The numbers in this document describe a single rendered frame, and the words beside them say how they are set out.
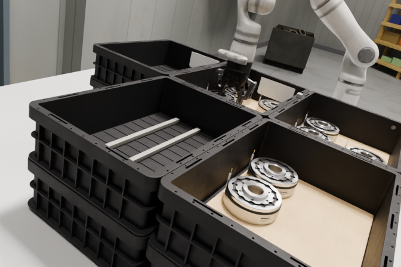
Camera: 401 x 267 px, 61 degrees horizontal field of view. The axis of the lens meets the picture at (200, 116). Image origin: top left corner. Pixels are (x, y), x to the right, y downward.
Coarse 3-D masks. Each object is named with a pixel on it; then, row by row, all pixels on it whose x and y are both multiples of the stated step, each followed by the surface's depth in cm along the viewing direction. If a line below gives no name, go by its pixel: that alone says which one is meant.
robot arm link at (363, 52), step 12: (336, 0) 111; (324, 12) 113; (336, 12) 112; (348, 12) 113; (336, 24) 114; (348, 24) 113; (348, 36) 114; (360, 36) 114; (348, 48) 116; (360, 48) 115; (372, 48) 114; (360, 60) 116; (372, 60) 115
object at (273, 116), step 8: (304, 96) 103; (320, 96) 109; (328, 96) 109; (288, 104) 91; (296, 104) 94; (344, 104) 106; (352, 104) 106; (280, 112) 84; (368, 112) 102; (392, 120) 99; (296, 128) 76; (336, 144) 73; (352, 152) 71; (400, 152) 77; (376, 160) 69; (400, 160) 72; (392, 168) 67; (400, 168) 68
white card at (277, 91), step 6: (264, 78) 118; (264, 84) 118; (270, 84) 117; (276, 84) 116; (258, 90) 120; (264, 90) 119; (270, 90) 117; (276, 90) 116; (282, 90) 115; (288, 90) 114; (294, 90) 113; (270, 96) 118; (276, 96) 117; (282, 96) 116; (288, 96) 114
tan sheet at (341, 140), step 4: (340, 136) 106; (344, 136) 107; (336, 140) 103; (340, 140) 103; (344, 140) 104; (348, 140) 105; (352, 140) 106; (340, 144) 100; (344, 144) 101; (348, 144) 102; (352, 144) 102; (356, 144) 103; (360, 144) 104; (364, 144) 105; (364, 148) 101; (368, 148) 102; (372, 148) 103; (372, 152) 100; (376, 152) 101; (380, 152) 102; (384, 152) 102; (380, 156) 99; (384, 156) 99; (388, 156) 100
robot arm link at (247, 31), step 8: (240, 0) 93; (248, 0) 92; (240, 8) 93; (240, 16) 94; (248, 16) 98; (240, 24) 95; (248, 24) 94; (256, 24) 95; (240, 32) 95; (248, 32) 94; (256, 32) 95; (240, 40) 96; (248, 40) 95; (256, 40) 96
